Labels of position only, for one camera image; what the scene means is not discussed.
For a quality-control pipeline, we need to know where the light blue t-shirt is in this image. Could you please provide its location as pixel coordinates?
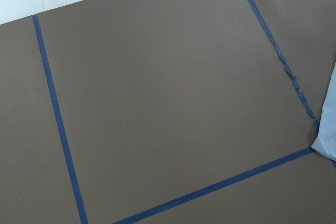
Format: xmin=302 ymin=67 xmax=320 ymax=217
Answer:
xmin=312 ymin=67 xmax=336 ymax=162

